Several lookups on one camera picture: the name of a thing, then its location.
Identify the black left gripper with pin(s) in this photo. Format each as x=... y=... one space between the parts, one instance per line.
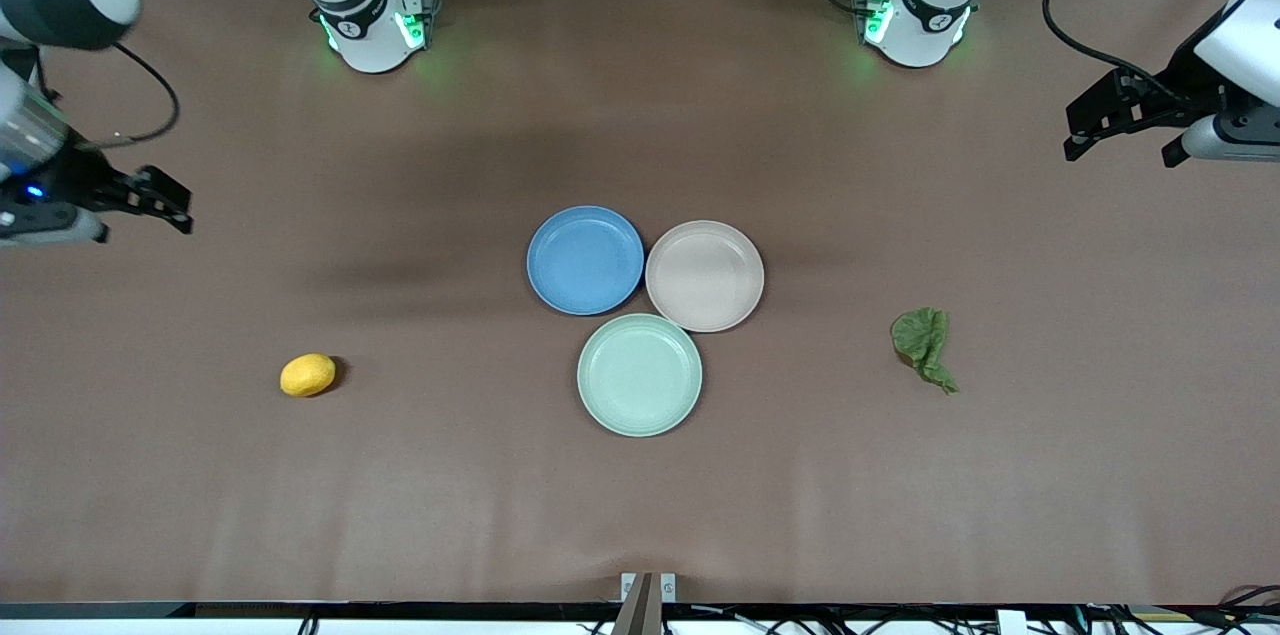
x=1183 y=85

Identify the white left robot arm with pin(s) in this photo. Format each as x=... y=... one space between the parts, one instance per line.
x=925 y=5

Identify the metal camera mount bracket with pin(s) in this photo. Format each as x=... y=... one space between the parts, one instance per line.
x=648 y=600

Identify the blue plate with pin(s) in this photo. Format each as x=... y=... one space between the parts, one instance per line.
x=585 y=260

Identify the yellow lemon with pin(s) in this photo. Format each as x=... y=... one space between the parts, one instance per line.
x=307 y=375

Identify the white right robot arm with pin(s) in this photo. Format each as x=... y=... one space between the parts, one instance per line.
x=350 y=5

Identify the beige plate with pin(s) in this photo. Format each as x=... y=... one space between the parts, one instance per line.
x=705 y=275

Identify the green lettuce leaf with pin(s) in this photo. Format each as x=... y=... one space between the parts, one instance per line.
x=920 y=335

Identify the light green plate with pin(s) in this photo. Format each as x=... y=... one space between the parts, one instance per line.
x=640 y=375

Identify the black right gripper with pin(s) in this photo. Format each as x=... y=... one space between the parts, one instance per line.
x=72 y=183

